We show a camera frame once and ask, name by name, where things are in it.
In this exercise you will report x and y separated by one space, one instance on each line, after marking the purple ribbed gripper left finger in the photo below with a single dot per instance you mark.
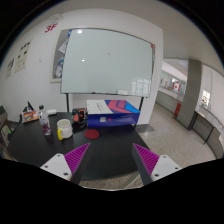
70 166

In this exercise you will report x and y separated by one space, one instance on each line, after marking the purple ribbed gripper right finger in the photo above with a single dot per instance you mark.
151 166

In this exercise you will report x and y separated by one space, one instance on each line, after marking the clear plastic water bottle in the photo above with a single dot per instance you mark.
44 120

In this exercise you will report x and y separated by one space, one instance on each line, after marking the red round coaster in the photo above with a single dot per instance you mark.
91 134

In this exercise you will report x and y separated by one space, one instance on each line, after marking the red and black device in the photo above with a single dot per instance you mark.
79 115

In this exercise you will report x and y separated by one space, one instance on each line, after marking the small white box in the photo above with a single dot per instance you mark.
51 112

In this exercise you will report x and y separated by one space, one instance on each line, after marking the blue and white box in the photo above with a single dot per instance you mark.
104 113

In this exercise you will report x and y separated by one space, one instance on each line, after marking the colourful snack box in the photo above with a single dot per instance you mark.
29 116

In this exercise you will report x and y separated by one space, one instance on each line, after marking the grey concrete pillar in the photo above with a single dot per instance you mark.
188 106

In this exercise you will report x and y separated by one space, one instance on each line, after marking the red fire extinguisher box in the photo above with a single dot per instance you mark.
177 110

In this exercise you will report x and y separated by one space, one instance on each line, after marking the large whiteboard on stand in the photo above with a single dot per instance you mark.
105 62

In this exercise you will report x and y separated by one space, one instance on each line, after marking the white mug yellow handle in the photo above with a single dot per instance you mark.
64 129

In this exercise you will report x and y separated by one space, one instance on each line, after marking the white paper wall poster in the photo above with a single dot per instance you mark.
22 56

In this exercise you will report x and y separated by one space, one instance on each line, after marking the small white wall poster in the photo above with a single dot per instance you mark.
9 68

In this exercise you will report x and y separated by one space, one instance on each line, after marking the red 3F wall sign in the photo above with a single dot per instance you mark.
51 27

